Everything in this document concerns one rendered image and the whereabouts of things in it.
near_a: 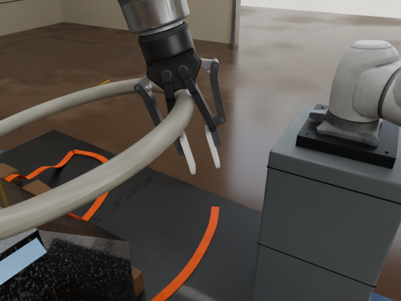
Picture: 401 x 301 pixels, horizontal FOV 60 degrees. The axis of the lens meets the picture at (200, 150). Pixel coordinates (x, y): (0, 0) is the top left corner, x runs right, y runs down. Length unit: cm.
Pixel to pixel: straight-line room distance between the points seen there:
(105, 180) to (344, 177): 80
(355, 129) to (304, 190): 24
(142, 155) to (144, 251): 145
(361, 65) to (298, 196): 43
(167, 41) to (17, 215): 28
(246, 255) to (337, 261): 64
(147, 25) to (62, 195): 24
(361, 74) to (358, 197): 35
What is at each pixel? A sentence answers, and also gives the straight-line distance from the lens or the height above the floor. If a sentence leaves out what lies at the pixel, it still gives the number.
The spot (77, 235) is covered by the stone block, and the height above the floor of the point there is 73.
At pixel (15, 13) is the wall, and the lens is 713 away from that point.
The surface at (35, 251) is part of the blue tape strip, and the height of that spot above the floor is 79.
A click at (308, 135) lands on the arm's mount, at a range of 112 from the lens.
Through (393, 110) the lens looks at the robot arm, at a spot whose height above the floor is 97.
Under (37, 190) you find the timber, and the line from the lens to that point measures 220.
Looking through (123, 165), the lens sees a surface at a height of 114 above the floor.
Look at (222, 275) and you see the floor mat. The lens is 172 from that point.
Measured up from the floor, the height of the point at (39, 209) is 112.
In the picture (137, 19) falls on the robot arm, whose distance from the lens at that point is 48.
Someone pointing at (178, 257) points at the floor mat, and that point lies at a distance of 179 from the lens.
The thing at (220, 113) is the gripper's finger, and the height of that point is 112.
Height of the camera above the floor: 135
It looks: 31 degrees down
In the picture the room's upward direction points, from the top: straight up
